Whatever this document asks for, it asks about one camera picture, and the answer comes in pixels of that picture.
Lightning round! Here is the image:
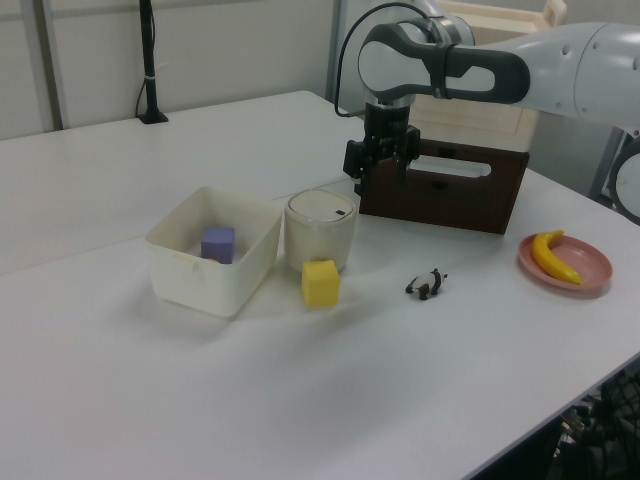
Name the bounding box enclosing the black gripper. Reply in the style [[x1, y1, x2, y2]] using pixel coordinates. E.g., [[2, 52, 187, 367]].
[[343, 102, 422, 198]]

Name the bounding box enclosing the dark brown wooden drawer cabinet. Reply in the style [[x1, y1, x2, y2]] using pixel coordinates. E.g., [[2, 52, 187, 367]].
[[358, 138, 532, 236]]

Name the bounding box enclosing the cream lidded trash can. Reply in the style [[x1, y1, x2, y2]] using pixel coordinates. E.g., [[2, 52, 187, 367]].
[[283, 189, 359, 274]]

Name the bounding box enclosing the light wooden crate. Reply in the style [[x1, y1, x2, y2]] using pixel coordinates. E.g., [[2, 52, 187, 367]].
[[408, 0, 569, 153]]

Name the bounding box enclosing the small panda toy figure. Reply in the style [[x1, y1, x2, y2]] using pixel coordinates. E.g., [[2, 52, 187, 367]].
[[404, 268, 449, 301]]

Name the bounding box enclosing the yellow foam cube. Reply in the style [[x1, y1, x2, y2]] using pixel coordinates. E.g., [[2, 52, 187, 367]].
[[300, 258, 342, 307]]

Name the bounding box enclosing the purple foam cube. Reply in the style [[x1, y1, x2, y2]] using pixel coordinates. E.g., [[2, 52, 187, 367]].
[[200, 226, 237, 265]]

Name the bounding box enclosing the yellow banana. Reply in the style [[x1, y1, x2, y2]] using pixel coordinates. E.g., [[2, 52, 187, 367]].
[[530, 229, 584, 286]]

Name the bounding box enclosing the white rectangular plastic bin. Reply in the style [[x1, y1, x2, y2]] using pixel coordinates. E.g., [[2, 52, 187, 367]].
[[144, 186, 283, 319]]

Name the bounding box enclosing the pink round plate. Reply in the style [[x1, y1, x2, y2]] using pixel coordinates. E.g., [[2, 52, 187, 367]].
[[517, 234, 614, 299]]

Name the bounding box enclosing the black pole stand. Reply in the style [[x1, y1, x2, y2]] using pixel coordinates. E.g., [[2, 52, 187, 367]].
[[137, 0, 169, 125]]

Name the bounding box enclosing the black equipment under table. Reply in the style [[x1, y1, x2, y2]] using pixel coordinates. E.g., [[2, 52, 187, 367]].
[[537, 359, 640, 480]]

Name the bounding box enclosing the brown drawer with slot handle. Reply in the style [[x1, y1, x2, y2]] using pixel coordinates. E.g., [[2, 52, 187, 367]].
[[372, 149, 507, 222]]

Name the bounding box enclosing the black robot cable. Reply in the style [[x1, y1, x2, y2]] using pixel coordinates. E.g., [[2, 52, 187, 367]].
[[335, 1, 432, 119]]

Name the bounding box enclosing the grey metal frame post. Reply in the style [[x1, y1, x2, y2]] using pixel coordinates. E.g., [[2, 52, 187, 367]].
[[588, 126, 623, 202]]

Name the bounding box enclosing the thin black pole cable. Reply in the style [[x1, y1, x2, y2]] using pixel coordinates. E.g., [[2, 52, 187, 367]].
[[134, 74, 149, 120]]

